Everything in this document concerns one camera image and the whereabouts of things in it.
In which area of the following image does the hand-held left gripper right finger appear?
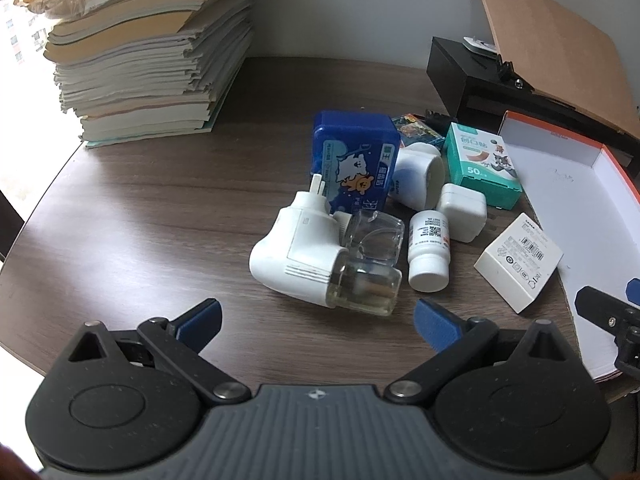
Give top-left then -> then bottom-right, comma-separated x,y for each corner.
384,297 -> 576,406

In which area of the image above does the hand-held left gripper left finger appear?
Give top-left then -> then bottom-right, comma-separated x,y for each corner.
67,297 -> 253,406

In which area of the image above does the white pill bottle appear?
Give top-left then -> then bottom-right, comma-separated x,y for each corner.
407,210 -> 451,292

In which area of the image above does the clear bottle with amber liquid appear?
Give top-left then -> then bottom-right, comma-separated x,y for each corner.
326,250 -> 403,317

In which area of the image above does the small white cardboard box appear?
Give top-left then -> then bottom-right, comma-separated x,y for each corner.
473,212 -> 564,314

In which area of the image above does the clear refill bottle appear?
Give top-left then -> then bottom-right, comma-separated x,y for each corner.
332,209 -> 406,267

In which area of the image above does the white charger cube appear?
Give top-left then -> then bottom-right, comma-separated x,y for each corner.
436,183 -> 487,242

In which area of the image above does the white orange-rimmed box lid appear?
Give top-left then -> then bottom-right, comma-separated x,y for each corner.
497,110 -> 640,383

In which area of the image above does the white plug-in mosquito heater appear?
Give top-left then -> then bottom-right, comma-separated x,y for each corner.
249,174 -> 348,306

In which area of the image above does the teal bandage box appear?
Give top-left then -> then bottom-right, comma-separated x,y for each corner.
444,122 -> 523,211

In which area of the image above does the blue cartoon print tin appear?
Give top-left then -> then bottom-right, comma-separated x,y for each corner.
312,110 -> 401,216

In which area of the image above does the colourful playing card box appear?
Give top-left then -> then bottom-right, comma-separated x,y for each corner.
391,112 -> 447,148

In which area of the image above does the black monitor riser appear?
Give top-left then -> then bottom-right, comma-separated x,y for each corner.
426,36 -> 640,181

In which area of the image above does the tall stack of books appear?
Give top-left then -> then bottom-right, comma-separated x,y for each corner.
12,0 -> 283,150

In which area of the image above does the brown cardboard sheet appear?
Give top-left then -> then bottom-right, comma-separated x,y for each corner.
472,0 -> 640,136

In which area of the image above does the small white device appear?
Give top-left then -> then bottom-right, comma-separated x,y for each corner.
462,36 -> 501,58

